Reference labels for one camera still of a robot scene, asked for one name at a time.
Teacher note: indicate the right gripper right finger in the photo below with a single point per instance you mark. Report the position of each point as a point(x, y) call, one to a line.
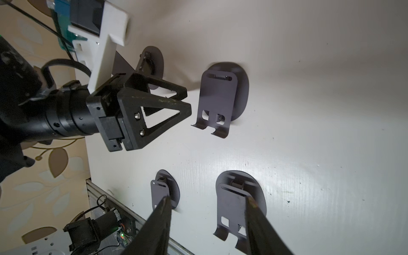
point(262, 237)

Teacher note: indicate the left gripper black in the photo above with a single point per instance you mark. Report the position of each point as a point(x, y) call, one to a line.
point(132, 110)

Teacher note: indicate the aluminium front rail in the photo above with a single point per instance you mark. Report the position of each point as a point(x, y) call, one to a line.
point(132, 220)

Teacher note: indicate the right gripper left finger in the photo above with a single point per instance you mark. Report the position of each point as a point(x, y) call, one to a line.
point(153, 238)

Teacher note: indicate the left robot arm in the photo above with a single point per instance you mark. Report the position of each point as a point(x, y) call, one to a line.
point(34, 110)

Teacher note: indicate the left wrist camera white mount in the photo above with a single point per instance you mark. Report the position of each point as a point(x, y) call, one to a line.
point(104, 26)

